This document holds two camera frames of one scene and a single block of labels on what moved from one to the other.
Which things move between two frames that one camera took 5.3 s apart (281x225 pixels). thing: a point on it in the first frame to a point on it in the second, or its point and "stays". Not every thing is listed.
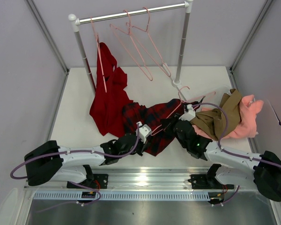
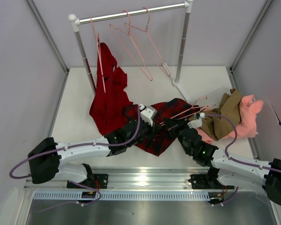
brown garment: (212, 122) stays
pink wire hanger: (198, 97) to (203, 108)
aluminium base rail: (144, 179) stays
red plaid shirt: (158, 120) stays
